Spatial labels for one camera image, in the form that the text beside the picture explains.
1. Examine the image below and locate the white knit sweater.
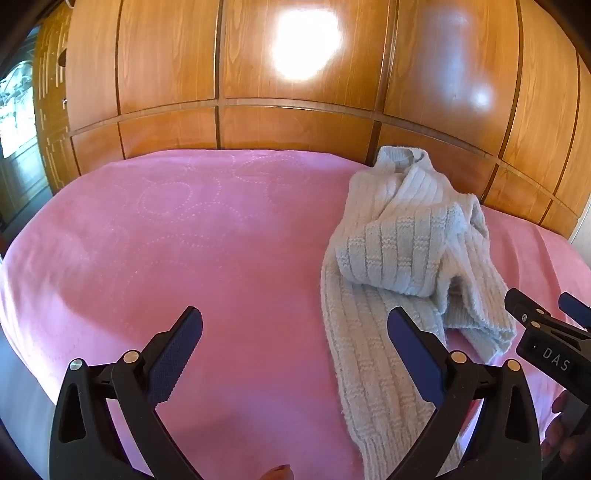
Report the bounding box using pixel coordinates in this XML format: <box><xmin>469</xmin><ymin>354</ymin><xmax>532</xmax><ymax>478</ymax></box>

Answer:
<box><xmin>320</xmin><ymin>145</ymin><xmax>518</xmax><ymax>480</ymax></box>

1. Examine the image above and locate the wooden wardrobe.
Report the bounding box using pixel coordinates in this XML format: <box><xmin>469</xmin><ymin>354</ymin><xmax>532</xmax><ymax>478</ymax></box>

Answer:
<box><xmin>60</xmin><ymin>0</ymin><xmax>591</xmax><ymax>241</ymax></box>

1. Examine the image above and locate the pink blanket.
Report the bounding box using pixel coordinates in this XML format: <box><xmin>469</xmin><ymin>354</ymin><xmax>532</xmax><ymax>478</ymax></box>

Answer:
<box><xmin>0</xmin><ymin>148</ymin><xmax>591</xmax><ymax>480</ymax></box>

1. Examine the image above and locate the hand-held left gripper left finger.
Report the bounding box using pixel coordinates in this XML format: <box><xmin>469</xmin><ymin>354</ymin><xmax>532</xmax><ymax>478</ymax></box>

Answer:
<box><xmin>48</xmin><ymin>305</ymin><xmax>204</xmax><ymax>480</ymax></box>

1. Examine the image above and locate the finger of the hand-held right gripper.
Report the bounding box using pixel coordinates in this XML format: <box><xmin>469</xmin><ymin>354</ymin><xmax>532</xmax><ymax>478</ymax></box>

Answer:
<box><xmin>504</xmin><ymin>288</ymin><xmax>557</xmax><ymax>332</ymax></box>
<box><xmin>558</xmin><ymin>292</ymin><xmax>591</xmax><ymax>332</ymax></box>

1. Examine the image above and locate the person's right hand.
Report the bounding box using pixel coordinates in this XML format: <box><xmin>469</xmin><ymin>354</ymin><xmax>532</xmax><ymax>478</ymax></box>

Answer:
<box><xmin>544</xmin><ymin>391</ymin><xmax>591</xmax><ymax>463</ymax></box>

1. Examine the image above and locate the glass mirror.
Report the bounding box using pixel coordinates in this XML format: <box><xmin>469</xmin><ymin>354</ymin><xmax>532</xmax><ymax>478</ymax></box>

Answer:
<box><xmin>0</xmin><ymin>58</ymin><xmax>38</xmax><ymax>160</ymax></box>

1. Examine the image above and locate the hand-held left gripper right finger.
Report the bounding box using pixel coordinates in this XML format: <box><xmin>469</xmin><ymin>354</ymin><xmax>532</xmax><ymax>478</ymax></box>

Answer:
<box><xmin>387</xmin><ymin>306</ymin><xmax>542</xmax><ymax>480</ymax></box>

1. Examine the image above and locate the carved wooden door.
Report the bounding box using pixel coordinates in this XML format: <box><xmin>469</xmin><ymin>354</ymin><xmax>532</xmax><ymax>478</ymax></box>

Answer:
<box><xmin>31</xmin><ymin>4</ymin><xmax>80</xmax><ymax>195</ymax></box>

